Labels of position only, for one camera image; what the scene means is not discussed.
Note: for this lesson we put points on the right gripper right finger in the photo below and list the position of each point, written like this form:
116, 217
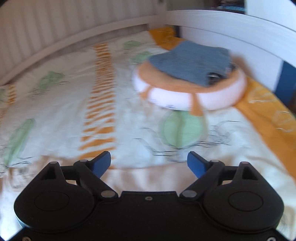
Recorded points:
207, 173

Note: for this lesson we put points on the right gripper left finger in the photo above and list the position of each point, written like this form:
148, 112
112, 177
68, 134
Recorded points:
89, 175

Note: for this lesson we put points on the white leaf-print duvet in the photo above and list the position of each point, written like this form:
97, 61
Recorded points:
80, 104

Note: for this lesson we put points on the orange bed sheet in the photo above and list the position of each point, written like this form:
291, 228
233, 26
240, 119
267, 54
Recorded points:
272, 120

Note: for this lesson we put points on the folded blue grey garment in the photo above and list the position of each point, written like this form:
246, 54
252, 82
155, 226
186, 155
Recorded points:
198, 64

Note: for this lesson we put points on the white wooden bed frame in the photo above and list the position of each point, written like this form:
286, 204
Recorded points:
29, 35

